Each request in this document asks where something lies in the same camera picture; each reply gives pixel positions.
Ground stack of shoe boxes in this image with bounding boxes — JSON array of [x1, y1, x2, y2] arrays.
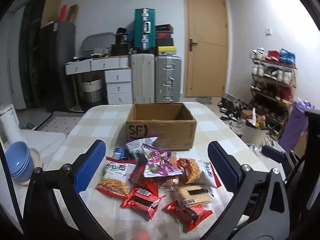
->
[[155, 24, 173, 47]]

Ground black cabinet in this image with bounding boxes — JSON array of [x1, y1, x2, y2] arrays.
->
[[39, 21, 77, 112]]

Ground rows of shoes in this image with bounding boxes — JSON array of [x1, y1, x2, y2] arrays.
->
[[251, 47, 297, 133]]

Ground white drawer desk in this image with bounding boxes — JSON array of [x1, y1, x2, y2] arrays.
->
[[65, 55, 133, 105]]

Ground red snack packet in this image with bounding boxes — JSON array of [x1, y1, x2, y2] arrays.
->
[[129, 164, 159, 197], [120, 186, 167, 220], [164, 200, 213, 233]]

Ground purple candy bag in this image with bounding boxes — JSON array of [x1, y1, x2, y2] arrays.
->
[[141, 143, 184, 178]]

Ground cardboard box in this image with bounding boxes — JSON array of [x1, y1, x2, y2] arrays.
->
[[125, 102, 198, 151]]

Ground flat brown carton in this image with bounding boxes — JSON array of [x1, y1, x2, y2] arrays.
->
[[294, 131, 308, 156]]

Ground wooden shoe rack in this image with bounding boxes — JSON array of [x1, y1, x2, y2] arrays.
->
[[251, 47, 298, 140]]

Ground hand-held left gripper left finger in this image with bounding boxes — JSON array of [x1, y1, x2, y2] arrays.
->
[[22, 139, 113, 240]]

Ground pile of loose shoes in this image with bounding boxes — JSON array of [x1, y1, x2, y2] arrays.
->
[[217, 97, 250, 135]]

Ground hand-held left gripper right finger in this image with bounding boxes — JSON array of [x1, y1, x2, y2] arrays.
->
[[200, 141, 320, 240]]

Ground silver suitcase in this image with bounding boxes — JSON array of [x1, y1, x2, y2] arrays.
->
[[154, 54, 182, 103]]

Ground white tall appliance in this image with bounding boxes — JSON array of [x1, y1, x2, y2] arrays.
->
[[0, 104, 23, 145]]

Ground beige suitcase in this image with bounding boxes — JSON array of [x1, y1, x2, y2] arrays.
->
[[130, 53, 155, 104]]

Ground teal suitcase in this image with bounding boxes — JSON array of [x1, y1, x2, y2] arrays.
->
[[134, 8, 156, 50]]

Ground black box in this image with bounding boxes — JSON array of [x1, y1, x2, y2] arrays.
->
[[111, 27, 129, 55]]

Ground stack of beige plates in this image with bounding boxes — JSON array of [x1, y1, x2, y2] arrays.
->
[[20, 148, 44, 185]]

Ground white noodle snack packet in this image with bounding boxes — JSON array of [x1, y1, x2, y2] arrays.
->
[[96, 156, 138, 199], [180, 158, 222, 188]]

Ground grey tray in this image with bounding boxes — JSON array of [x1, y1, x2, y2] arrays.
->
[[81, 32, 117, 57]]

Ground blue cookie packet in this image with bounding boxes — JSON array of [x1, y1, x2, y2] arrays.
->
[[112, 147, 132, 160]]

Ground cardboard sheet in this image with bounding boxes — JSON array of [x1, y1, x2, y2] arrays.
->
[[40, 0, 63, 29]]

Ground dotted floor mat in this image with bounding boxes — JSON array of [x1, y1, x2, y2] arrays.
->
[[35, 111, 85, 132]]

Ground white trash bin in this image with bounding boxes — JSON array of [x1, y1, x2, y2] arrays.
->
[[241, 107, 270, 148]]

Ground woven laundry basket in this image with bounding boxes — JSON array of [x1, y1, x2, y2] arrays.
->
[[81, 76, 103, 103]]

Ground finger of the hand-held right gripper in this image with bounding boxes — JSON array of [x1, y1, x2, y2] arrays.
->
[[261, 145, 307, 182]]

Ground clear cake packet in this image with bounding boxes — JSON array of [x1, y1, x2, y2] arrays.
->
[[175, 184, 213, 207]]

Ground wooden door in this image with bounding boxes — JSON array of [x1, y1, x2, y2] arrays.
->
[[183, 0, 230, 98]]

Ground stack of blue bowls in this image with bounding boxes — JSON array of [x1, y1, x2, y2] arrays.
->
[[4, 141, 34, 183]]

